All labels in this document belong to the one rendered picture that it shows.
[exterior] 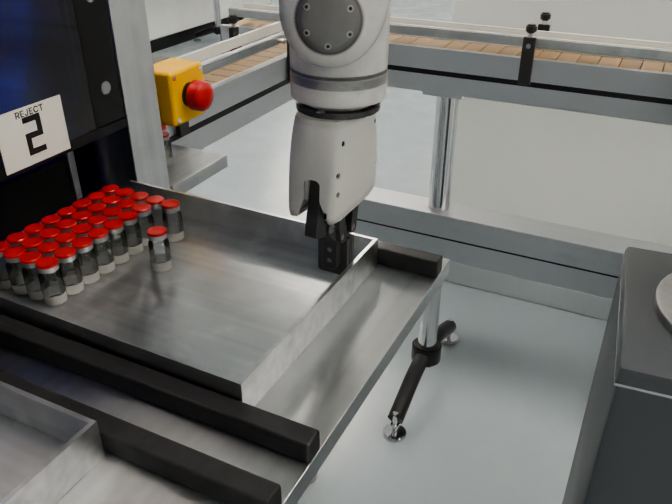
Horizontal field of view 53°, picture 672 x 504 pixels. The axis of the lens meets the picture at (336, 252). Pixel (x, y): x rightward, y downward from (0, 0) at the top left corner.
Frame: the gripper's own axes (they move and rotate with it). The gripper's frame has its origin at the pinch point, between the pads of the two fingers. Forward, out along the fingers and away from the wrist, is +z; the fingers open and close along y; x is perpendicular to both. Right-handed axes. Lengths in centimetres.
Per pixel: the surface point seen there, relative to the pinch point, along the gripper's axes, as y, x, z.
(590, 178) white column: -144, 13, 45
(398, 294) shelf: -2.0, 6.2, 4.4
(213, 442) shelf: 23.1, 1.1, 4.6
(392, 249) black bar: -7.0, 3.4, 2.4
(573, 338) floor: -129, 19, 92
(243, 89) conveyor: -48, -42, 2
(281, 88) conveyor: -61, -42, 5
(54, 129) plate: 4.3, -31.3, -8.8
